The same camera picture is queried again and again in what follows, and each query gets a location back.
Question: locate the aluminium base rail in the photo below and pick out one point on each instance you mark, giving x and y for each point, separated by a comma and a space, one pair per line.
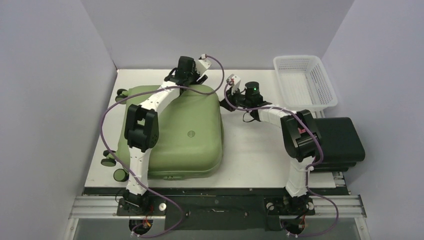
106, 207

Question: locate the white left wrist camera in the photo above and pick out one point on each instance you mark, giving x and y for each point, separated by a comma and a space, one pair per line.
202, 64

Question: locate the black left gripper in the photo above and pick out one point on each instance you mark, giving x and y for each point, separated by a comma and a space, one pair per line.
198, 79

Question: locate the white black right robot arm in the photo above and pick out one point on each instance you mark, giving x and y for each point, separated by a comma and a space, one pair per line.
300, 133

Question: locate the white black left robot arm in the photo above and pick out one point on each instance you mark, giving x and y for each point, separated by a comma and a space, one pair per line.
142, 123

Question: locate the green hard-shell suitcase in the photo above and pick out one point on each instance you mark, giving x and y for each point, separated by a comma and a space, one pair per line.
191, 136

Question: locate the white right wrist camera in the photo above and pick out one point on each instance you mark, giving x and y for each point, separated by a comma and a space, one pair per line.
234, 82

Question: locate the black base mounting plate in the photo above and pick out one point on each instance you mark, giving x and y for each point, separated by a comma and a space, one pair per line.
223, 209

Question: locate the black and pink storage organizer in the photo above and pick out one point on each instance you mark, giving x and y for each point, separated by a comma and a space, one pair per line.
341, 145

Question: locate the white perforated plastic basket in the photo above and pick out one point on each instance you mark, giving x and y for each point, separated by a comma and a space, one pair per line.
304, 83

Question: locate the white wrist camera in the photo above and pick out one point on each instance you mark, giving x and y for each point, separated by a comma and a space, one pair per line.
202, 64
234, 82

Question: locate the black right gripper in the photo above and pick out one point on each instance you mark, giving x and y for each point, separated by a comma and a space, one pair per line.
231, 100

